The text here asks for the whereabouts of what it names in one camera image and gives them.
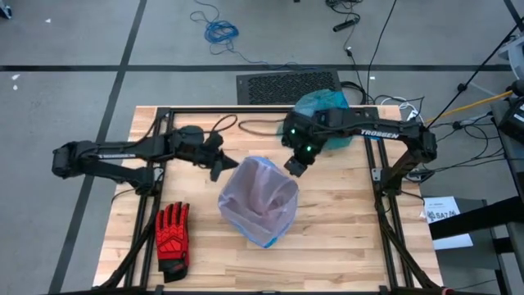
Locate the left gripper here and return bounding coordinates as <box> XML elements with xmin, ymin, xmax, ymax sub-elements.
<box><xmin>174</xmin><ymin>125</ymin><xmax>240</xmax><ymax>184</ymax></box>

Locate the pink plastic trash bag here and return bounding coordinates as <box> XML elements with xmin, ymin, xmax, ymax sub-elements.
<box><xmin>217</xmin><ymin>155</ymin><xmax>300</xmax><ymax>250</ymax></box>

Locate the blue plastic trash bag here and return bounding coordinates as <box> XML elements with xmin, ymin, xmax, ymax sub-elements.
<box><xmin>277</xmin><ymin>88</ymin><xmax>355</xmax><ymax>151</ymax></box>

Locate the black perforated computer case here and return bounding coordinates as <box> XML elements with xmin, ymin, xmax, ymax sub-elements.
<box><xmin>235</xmin><ymin>67</ymin><xmax>343</xmax><ymax>107</ymax></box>

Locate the red black work glove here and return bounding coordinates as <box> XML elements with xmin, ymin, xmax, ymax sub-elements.
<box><xmin>154</xmin><ymin>201</ymin><xmax>192</xmax><ymax>284</ymax></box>

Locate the black power strip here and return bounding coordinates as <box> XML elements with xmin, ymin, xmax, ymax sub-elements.
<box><xmin>332</xmin><ymin>15</ymin><xmax>362</xmax><ymax>34</ymax></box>

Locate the white printed paper sign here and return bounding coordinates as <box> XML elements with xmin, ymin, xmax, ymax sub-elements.
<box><xmin>420</xmin><ymin>195</ymin><xmax>475</xmax><ymax>252</ymax></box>

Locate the black side bench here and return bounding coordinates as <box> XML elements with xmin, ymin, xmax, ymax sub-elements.
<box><xmin>427</xmin><ymin>195</ymin><xmax>524</xmax><ymax>295</ymax></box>

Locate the black box device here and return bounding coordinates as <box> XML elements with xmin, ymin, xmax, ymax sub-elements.
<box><xmin>496</xmin><ymin>79</ymin><xmax>524</xmax><ymax>144</ymax></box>

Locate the white office chair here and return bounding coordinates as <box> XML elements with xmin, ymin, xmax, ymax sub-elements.
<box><xmin>505</xmin><ymin>33</ymin><xmax>524</xmax><ymax>81</ymax></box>

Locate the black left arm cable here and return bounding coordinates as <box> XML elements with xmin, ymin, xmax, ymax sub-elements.
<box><xmin>138</xmin><ymin>113</ymin><xmax>240</xmax><ymax>143</ymax></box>

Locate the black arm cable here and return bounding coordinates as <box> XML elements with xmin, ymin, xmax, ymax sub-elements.
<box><xmin>138</xmin><ymin>113</ymin><xmax>240</xmax><ymax>143</ymax></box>
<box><xmin>237</xmin><ymin>118</ymin><xmax>288</xmax><ymax>138</ymax></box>

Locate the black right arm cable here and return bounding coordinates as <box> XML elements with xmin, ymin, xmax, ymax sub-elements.
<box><xmin>237</xmin><ymin>118</ymin><xmax>288</xmax><ymax>138</ymax></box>

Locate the blue coiled cable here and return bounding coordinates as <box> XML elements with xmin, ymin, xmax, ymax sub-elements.
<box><xmin>188</xmin><ymin>0</ymin><xmax>318</xmax><ymax>71</ymax></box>

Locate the black floor cable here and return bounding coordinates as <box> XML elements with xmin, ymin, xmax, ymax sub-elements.
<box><xmin>365</xmin><ymin>0</ymin><xmax>399</xmax><ymax>106</ymax></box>

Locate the yellow hanging cable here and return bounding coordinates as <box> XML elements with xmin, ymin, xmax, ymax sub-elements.
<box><xmin>423</xmin><ymin>89</ymin><xmax>515</xmax><ymax>126</ymax></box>

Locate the thin black hanging cable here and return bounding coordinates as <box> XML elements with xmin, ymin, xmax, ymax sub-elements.
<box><xmin>425</xmin><ymin>22</ymin><xmax>524</xmax><ymax>131</ymax></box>

